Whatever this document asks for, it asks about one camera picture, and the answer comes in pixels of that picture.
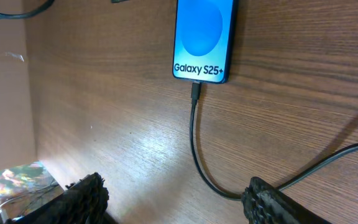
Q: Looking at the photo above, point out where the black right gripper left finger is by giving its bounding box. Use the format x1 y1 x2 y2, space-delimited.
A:
6 172 109 224

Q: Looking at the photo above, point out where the blue screen Galaxy smartphone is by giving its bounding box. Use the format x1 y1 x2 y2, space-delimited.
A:
172 0 239 84

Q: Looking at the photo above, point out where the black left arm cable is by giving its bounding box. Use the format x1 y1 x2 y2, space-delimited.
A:
0 0 55 20

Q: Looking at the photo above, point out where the black USB charging cable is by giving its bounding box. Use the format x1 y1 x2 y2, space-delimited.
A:
188 81 358 202

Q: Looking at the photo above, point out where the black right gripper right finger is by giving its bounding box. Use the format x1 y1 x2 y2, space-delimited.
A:
241 177 330 224

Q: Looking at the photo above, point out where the colourful patterned floor mat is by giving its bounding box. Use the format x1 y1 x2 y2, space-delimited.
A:
0 161 63 221

